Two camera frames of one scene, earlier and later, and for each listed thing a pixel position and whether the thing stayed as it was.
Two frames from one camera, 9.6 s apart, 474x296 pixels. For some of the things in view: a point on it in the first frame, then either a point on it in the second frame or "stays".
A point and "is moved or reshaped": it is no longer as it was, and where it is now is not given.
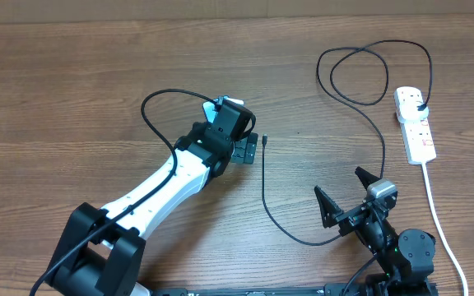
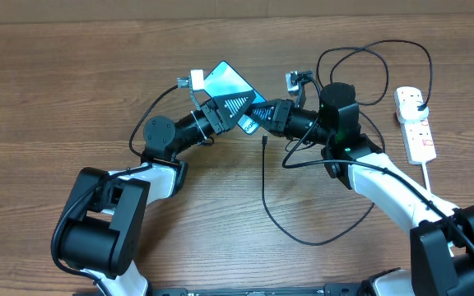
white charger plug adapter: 406,107 stays
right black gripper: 331,213 → 281,112
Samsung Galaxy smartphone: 210,110 is moved or reshaped
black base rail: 329,289 stays
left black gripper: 243,150 → 220,108
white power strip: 418,140 stays
